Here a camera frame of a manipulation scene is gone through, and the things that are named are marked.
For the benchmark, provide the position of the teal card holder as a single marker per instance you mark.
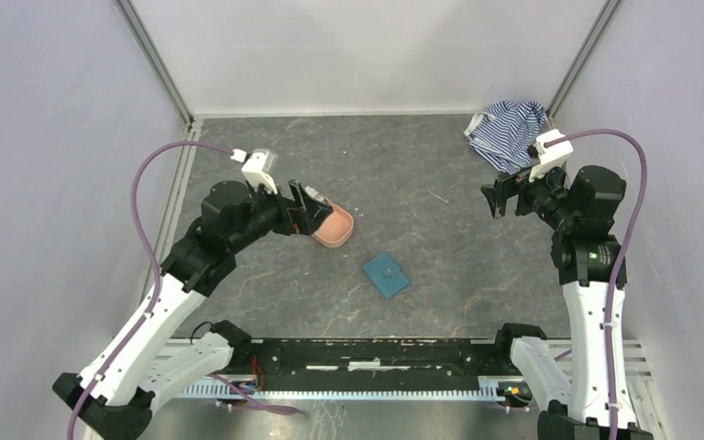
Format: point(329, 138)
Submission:
point(386, 275)

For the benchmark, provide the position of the stack of credit cards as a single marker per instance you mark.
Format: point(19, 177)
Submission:
point(314, 194)

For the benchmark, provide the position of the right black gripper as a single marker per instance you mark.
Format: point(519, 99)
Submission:
point(509, 184)

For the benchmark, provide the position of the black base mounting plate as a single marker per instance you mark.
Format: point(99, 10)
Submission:
point(370, 364)

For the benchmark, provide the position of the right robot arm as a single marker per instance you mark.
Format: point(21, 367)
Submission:
point(589, 285)

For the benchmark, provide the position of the pink oval tray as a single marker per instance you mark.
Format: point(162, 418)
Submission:
point(336, 229)

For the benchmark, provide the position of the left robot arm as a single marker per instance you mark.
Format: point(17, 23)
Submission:
point(145, 328)

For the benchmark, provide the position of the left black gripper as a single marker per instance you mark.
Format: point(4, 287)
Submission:
point(302, 214)

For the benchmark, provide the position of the aluminium frame rail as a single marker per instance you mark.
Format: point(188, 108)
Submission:
point(122, 393)

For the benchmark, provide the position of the blue striped cloth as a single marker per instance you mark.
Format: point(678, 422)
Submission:
point(502, 133)

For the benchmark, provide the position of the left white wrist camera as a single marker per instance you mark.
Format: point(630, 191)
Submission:
point(256, 167)

